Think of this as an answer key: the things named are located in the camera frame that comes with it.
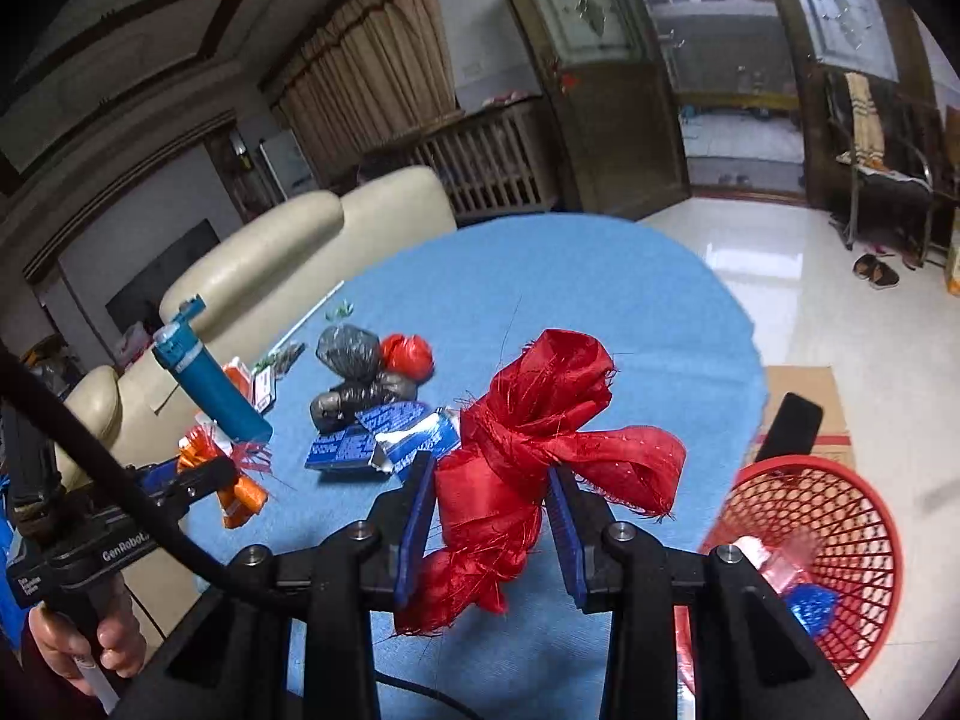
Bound white refrigerator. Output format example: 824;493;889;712
259;129;320;200

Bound beige leather sofa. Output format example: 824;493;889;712
56;165;460;646

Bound blue table cloth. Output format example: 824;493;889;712
180;214;770;720

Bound metal frame chair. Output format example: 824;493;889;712
825;71;960;252

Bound shiny blue wrapper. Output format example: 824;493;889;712
784;583;841;635

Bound striped beige towel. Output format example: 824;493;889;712
844;71;890;166

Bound red and white packet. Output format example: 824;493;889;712
221;358;280;413

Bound red frayed cloth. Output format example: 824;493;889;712
394;328;687;635

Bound beige pleated curtain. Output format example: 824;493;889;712
259;0;460;192

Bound white stick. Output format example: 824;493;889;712
75;656;121;713

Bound red mesh plastic basket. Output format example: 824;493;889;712
675;456;905;691

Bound flat cardboard box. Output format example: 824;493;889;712
742;365;857;470

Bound dark green packet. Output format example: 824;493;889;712
251;341;308;380

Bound orange ribbon wrapper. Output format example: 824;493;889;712
176;424;275;530

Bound wooden door with frosted glass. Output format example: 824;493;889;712
480;0;692;222
750;0;912;203

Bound clear plastic wrapper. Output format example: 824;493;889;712
739;536;815;593

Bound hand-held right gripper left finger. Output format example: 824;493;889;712
112;450;440;720

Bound person's left hand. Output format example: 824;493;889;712
30;585;147;698

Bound thick black cable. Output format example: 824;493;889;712
0;341;301;616

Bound black plastic bag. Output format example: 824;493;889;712
309;324;419;434

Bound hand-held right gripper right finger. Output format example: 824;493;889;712
547;465;871;720

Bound thin black cable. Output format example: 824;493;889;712
373;673;488;720

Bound black television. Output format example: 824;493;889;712
105;219;220;335

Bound dark wooden display cabinet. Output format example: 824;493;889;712
204;124;271;222

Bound teal cylinder bottle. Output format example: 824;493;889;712
152;295;275;443

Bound black flat object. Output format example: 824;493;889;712
752;392;824;464

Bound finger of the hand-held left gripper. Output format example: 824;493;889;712
154;456;239;520
135;461;188;492

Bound red plastic bag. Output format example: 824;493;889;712
379;332;436;383

